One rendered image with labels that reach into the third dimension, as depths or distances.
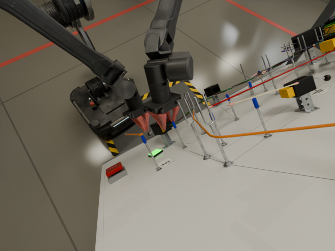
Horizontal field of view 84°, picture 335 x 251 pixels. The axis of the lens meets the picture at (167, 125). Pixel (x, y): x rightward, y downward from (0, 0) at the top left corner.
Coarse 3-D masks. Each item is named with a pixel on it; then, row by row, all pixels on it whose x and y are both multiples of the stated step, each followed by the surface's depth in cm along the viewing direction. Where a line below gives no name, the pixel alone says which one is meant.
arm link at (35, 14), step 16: (0, 0) 37; (16, 0) 39; (16, 16) 40; (32, 16) 42; (48, 16) 44; (48, 32) 45; (64, 32) 47; (64, 48) 50; (80, 48) 52; (96, 64) 57; (112, 64) 60; (112, 80) 64
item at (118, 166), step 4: (116, 164) 57; (120, 164) 55; (108, 168) 57; (112, 168) 55; (116, 168) 54; (120, 168) 54; (108, 172) 53; (112, 172) 54; (116, 172) 55; (108, 176) 53
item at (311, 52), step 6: (312, 30) 77; (318, 30) 76; (294, 36) 81; (300, 36) 78; (306, 36) 78; (312, 36) 78; (318, 36) 77; (294, 42) 84; (300, 42) 79; (306, 42) 79; (312, 42) 78; (300, 48) 80; (312, 48) 81; (312, 54) 81
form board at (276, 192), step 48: (240, 96) 87; (144, 144) 82; (192, 144) 54; (240, 144) 40; (288, 144) 32; (144, 192) 39; (192, 192) 32; (240, 192) 26; (288, 192) 23; (96, 240) 31; (144, 240) 26; (192, 240) 22; (240, 240) 20; (288, 240) 17
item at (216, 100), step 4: (216, 84) 86; (208, 88) 86; (212, 88) 85; (216, 88) 88; (208, 92) 88; (212, 92) 85; (216, 92) 86; (208, 96) 89; (216, 96) 89; (216, 100) 90; (220, 104) 89
